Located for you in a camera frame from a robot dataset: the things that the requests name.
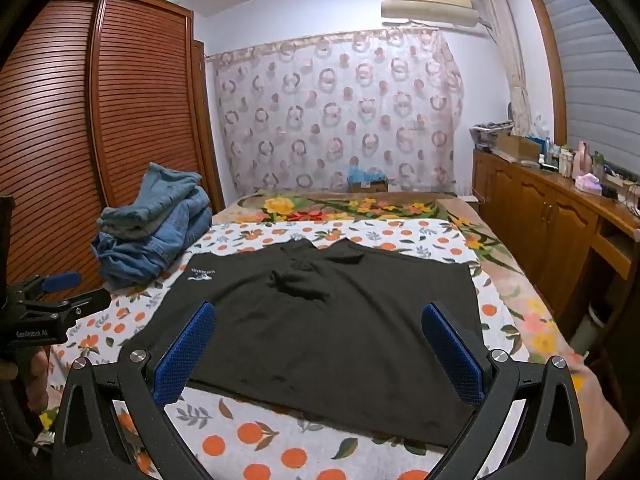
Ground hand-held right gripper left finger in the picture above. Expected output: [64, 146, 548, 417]
[52, 301, 217, 480]

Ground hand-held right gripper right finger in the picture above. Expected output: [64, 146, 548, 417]
[421, 301, 588, 480]

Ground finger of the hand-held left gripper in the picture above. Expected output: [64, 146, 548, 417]
[20, 288, 111, 322]
[7, 272, 83, 306]

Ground black pants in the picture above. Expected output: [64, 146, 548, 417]
[122, 238, 483, 448]

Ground light teal folded pants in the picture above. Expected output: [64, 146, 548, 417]
[97, 162, 203, 233]

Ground person's left hand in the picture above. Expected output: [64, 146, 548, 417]
[29, 347, 51, 411]

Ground blue denim jeans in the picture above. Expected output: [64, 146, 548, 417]
[91, 232, 193, 291]
[145, 187, 213, 261]

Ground grey-green folded garment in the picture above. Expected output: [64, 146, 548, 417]
[106, 222, 153, 242]

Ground floral blanket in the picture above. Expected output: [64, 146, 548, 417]
[212, 189, 631, 480]

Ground white orange-print bedsheet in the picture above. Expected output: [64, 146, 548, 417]
[35, 220, 531, 480]

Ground grey waste bin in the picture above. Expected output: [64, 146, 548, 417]
[570, 304, 609, 357]

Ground wooden sideboard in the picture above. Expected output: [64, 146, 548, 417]
[470, 150, 640, 356]

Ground wooden louvered wardrobe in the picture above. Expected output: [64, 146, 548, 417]
[0, 0, 224, 306]

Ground small cardboard box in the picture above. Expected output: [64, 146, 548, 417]
[349, 176, 390, 194]

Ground blue plastic bag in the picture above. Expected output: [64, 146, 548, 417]
[347, 165, 386, 184]

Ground open cardboard box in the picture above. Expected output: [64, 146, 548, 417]
[495, 132, 543, 162]

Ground pink tissue pack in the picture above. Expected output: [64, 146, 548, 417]
[574, 172, 604, 195]

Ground grey storage basket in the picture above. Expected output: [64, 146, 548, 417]
[470, 122, 516, 152]

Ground pink bottle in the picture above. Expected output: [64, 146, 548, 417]
[575, 141, 594, 179]

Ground beige tied curtain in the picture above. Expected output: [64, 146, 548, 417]
[477, 0, 532, 137]

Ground grey window blind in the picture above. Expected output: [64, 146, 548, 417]
[530, 0, 640, 181]

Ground power strip with cables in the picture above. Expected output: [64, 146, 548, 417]
[602, 169, 640, 202]

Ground ring-patterned sheer curtain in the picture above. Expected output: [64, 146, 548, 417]
[207, 27, 466, 197]

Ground wooden window frame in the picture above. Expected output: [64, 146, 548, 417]
[520, 0, 569, 147]

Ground wall air conditioner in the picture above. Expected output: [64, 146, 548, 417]
[381, 0, 482, 27]

